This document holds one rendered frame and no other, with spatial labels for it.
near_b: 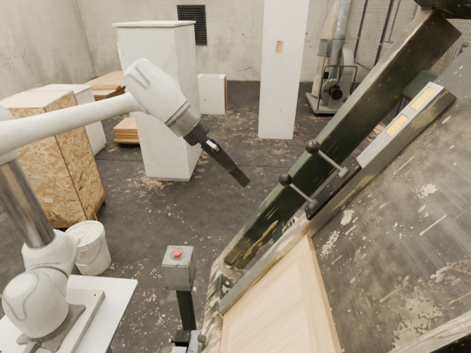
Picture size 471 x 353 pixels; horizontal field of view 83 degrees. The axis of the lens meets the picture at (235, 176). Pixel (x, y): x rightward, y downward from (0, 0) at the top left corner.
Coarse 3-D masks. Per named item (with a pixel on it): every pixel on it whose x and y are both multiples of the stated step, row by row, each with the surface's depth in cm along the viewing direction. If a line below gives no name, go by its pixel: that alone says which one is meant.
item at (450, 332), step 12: (468, 312) 30; (444, 324) 32; (456, 324) 31; (468, 324) 30; (420, 336) 33; (432, 336) 32; (444, 336) 31; (456, 336) 30; (468, 336) 30; (396, 348) 35; (408, 348) 34; (420, 348) 33; (432, 348) 32; (444, 348) 31; (456, 348) 31; (468, 348) 31
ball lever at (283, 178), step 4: (280, 176) 74; (284, 176) 74; (288, 176) 74; (280, 180) 74; (284, 180) 74; (288, 180) 73; (280, 184) 75; (284, 184) 74; (288, 184) 74; (292, 184) 74; (296, 188) 74; (300, 192) 74; (304, 196) 73; (308, 200) 73; (312, 200) 73; (316, 200) 72; (312, 204) 72; (316, 204) 72; (312, 208) 72
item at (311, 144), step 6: (306, 144) 69; (312, 144) 68; (318, 144) 68; (306, 150) 69; (312, 150) 68; (318, 150) 68; (324, 156) 68; (330, 162) 68; (336, 168) 68; (342, 168) 67; (342, 174) 67
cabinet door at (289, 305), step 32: (288, 256) 78; (256, 288) 86; (288, 288) 72; (320, 288) 61; (224, 320) 96; (256, 320) 78; (288, 320) 66; (320, 320) 56; (224, 352) 85; (256, 352) 71; (288, 352) 61; (320, 352) 52
